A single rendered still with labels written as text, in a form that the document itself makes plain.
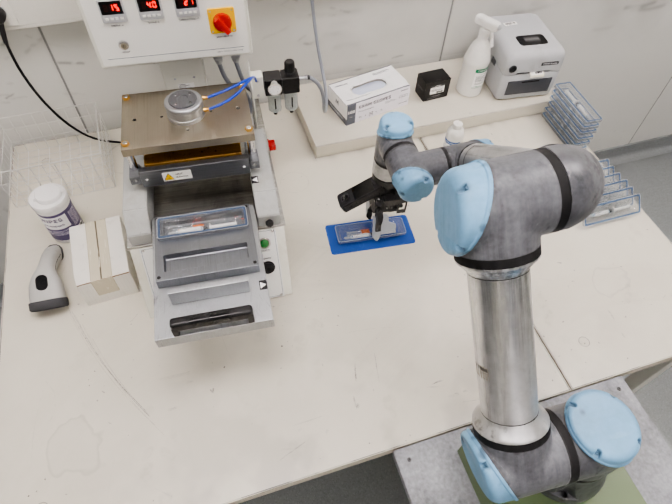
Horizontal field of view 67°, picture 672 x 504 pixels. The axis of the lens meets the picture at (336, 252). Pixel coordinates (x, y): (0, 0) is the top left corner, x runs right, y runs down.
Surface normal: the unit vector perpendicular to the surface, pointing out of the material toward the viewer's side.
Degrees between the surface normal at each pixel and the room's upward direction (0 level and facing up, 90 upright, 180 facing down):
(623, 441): 3
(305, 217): 0
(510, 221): 56
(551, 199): 48
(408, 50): 90
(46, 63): 90
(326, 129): 0
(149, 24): 90
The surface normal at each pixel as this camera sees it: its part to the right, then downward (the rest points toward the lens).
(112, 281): 0.36, 0.75
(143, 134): 0.03, -0.58
